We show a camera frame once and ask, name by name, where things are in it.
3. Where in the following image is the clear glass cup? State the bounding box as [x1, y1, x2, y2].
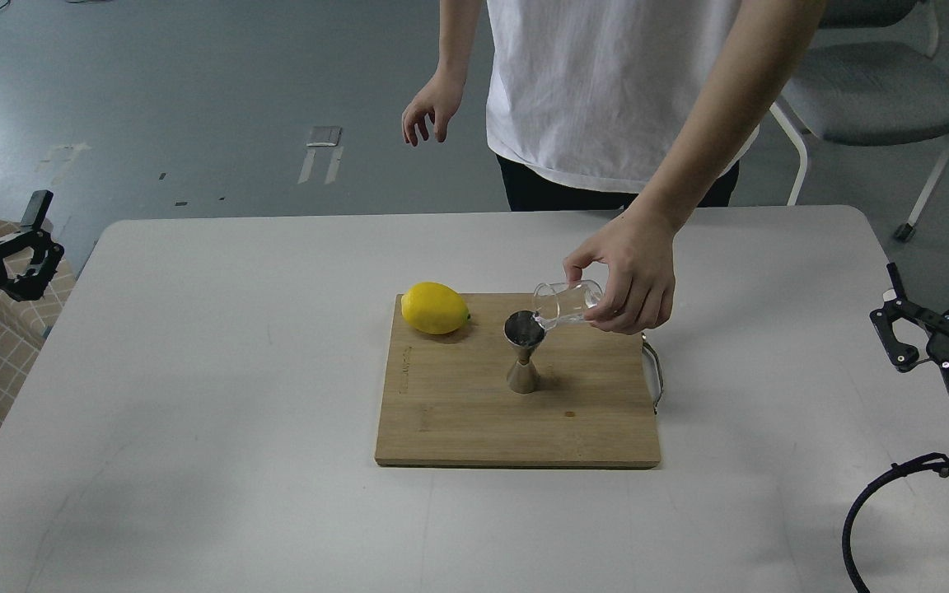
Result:
[531, 280, 604, 331]

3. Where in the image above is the steel double jigger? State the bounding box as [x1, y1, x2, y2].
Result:
[503, 309, 547, 395]

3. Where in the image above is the yellow lemon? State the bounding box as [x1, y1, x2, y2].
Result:
[400, 282, 470, 335]

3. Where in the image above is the person's left forearm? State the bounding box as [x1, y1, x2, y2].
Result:
[624, 1, 827, 233]

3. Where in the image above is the person's right forearm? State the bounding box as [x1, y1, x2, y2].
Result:
[434, 1, 485, 86]

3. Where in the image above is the person's left hand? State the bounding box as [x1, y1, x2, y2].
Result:
[563, 205, 677, 334]

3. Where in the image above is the person's right hand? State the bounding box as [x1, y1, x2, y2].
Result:
[400, 70, 467, 147]

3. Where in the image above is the grey office chair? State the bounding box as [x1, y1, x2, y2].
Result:
[769, 1, 949, 241]

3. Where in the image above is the person in white shirt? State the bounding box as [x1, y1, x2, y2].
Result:
[485, 1, 741, 212]

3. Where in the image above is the bamboo cutting board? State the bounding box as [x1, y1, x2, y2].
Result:
[374, 293, 664, 469]

